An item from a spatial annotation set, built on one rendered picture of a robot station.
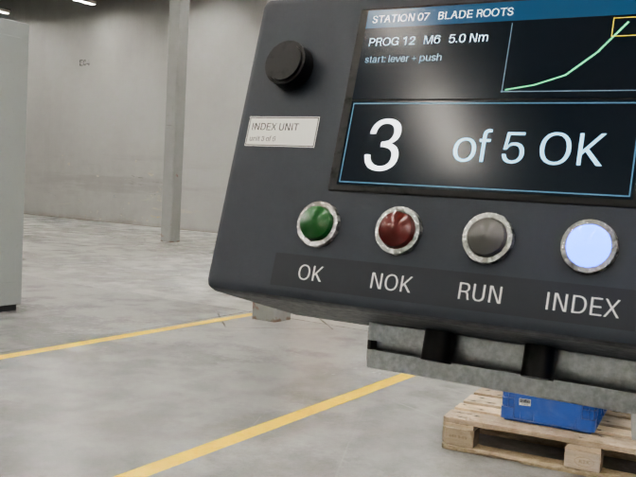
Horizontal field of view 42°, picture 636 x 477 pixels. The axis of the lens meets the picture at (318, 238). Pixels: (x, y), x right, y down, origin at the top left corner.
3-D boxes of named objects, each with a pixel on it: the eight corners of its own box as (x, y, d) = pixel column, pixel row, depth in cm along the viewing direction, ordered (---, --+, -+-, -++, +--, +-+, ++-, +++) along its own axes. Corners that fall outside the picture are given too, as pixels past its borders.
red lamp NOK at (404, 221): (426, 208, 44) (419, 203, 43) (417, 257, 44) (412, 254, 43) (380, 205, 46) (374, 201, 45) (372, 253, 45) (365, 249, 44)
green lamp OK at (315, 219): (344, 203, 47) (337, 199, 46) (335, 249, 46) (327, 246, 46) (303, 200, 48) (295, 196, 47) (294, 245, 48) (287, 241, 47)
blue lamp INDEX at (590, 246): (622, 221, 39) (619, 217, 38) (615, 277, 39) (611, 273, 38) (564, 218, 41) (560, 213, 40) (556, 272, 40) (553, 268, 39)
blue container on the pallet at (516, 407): (612, 404, 401) (615, 359, 400) (595, 435, 347) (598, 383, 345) (527, 391, 419) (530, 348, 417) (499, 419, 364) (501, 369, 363)
